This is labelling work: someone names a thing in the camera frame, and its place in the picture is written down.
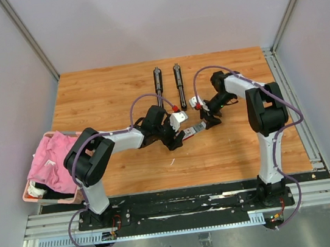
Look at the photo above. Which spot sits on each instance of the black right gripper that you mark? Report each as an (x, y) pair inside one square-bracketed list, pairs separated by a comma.
[(207, 114)]

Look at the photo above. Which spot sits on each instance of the black stapler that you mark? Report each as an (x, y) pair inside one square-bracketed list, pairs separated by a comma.
[(180, 87), (158, 80)]

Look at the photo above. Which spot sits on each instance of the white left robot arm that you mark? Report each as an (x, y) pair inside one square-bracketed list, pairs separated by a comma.
[(88, 158)]

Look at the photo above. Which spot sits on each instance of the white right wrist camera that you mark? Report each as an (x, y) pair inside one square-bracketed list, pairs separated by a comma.
[(196, 103)]

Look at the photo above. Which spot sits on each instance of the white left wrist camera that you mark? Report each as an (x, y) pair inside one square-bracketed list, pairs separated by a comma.
[(176, 119)]

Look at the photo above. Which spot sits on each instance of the red white staple box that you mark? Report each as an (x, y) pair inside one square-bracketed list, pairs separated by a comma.
[(189, 132)]

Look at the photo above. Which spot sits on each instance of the small white staple tray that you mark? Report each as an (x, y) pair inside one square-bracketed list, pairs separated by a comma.
[(199, 127)]

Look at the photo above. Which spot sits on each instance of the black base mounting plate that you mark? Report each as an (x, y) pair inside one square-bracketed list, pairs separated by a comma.
[(188, 208)]

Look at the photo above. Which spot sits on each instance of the pink cloth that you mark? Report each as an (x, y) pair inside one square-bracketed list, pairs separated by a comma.
[(47, 166)]

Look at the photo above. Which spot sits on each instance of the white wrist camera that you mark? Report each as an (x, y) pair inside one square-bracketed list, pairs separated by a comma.
[(176, 119), (196, 103)]

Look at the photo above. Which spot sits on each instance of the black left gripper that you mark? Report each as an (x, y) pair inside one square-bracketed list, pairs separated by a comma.
[(171, 143)]

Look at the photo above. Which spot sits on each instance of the pink plastic basket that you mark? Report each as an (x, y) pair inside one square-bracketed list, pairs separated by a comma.
[(38, 192)]

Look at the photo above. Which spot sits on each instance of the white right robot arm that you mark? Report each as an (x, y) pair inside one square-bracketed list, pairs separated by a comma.
[(266, 116)]

